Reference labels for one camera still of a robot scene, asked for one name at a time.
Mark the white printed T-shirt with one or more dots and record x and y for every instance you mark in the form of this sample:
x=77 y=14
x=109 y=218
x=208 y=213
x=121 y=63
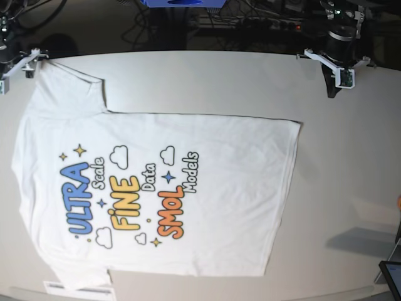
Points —
x=177 y=194

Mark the blue robot base block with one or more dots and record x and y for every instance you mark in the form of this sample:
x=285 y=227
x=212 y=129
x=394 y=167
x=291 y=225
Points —
x=184 y=3

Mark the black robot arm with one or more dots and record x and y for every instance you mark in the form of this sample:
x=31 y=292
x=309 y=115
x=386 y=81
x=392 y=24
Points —
x=345 y=27
x=9 y=50

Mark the black tablet device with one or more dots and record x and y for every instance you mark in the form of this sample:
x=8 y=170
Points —
x=391 y=273

